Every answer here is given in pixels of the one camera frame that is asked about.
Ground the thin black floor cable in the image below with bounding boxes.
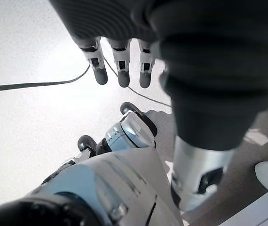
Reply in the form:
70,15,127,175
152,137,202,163
102,57,173,108

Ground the white robot body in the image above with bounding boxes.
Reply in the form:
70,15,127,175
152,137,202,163
0,101,184,226

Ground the thick black floor cable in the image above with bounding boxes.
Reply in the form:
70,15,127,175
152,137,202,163
0,64,92,94

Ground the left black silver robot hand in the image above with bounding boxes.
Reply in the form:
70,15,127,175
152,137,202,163
49,0,268,212

